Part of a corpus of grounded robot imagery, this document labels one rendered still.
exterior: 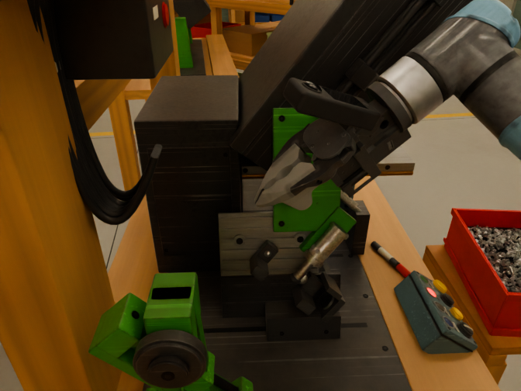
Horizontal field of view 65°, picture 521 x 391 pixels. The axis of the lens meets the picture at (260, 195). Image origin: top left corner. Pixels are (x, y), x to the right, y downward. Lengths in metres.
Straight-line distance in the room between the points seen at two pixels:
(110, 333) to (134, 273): 0.48
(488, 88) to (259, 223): 0.41
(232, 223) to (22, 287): 0.35
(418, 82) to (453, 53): 0.05
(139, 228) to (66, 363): 0.54
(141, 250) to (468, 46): 0.78
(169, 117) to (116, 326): 0.39
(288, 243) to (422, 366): 0.30
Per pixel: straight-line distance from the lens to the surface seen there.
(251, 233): 0.73
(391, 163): 0.85
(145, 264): 0.97
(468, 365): 0.81
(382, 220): 1.09
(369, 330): 0.80
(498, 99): 0.53
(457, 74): 0.54
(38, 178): 0.48
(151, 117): 0.74
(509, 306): 0.97
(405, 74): 0.52
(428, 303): 0.81
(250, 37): 3.65
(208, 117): 0.73
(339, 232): 0.68
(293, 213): 0.70
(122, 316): 0.48
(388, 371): 0.75
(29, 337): 0.59
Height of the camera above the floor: 1.49
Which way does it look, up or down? 31 degrees down
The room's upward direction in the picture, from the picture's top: straight up
